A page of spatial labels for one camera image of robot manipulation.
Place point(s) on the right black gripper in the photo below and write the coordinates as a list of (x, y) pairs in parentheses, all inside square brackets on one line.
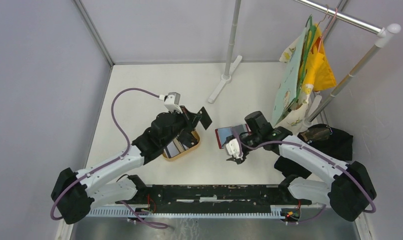
[(237, 160)]

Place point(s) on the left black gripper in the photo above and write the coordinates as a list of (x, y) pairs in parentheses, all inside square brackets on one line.
[(190, 119)]

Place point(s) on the wooden tray with cards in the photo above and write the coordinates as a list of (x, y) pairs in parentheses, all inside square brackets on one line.
[(176, 149)]

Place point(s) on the red card holder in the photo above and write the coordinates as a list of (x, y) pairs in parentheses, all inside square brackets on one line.
[(224, 132)]

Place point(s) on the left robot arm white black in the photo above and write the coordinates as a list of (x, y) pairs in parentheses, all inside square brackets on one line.
[(76, 193)]

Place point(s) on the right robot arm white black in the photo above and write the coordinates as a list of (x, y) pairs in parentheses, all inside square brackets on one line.
[(313, 175)]

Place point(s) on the green patterned hanging garment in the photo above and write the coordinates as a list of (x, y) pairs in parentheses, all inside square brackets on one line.
[(291, 103)]

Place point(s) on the camouflage cloth piece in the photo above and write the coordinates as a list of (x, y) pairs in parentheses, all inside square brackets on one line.
[(313, 134)]

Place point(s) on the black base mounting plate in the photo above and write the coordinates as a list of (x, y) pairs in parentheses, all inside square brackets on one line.
[(213, 199)]

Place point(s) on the black cloth pile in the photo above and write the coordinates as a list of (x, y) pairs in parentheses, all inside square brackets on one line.
[(339, 146)]

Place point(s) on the yellow hanging garment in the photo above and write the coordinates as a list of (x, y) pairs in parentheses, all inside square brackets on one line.
[(318, 72)]

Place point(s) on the metal clothes rack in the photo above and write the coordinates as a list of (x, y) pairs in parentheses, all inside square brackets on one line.
[(319, 100)]

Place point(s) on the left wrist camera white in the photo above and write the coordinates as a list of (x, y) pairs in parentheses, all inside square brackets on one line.
[(171, 102)]

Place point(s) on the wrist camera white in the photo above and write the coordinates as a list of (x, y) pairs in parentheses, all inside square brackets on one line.
[(234, 148), (171, 102)]

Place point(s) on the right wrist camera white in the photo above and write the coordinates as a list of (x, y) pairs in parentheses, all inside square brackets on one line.
[(234, 148)]

